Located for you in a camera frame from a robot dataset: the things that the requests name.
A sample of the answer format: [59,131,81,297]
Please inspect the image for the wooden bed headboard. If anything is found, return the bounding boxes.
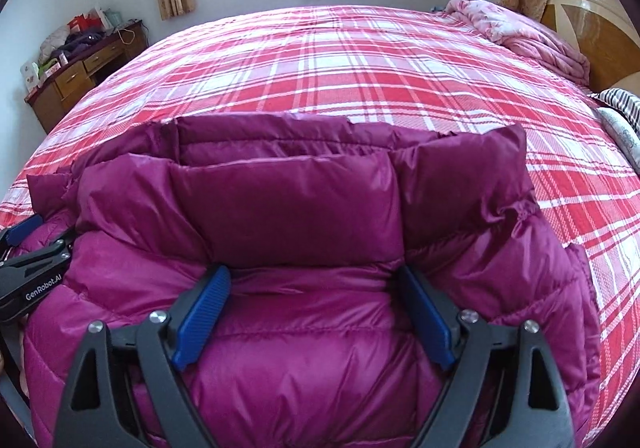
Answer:
[541,0,640,95]

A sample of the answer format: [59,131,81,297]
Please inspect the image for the grey patterned pillow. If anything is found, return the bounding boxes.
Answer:
[598,108,640,174]

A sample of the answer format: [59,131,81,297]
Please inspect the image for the striped pillow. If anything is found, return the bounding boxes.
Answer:
[593,87,640,134]

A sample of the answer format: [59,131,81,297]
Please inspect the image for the brown wooden desk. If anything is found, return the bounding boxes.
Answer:
[25,19,149,134]

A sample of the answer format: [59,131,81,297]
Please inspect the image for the magenta quilted down jacket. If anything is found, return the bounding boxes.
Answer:
[24,113,600,447]

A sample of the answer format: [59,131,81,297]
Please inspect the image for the red plaid bed sheet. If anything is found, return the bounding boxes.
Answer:
[1,6,639,442]

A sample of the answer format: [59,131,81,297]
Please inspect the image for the pink folded quilt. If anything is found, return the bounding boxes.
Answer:
[445,0,590,87]

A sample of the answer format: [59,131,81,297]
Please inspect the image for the clutter pile on desk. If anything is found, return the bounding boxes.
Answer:
[21,8,122,95]

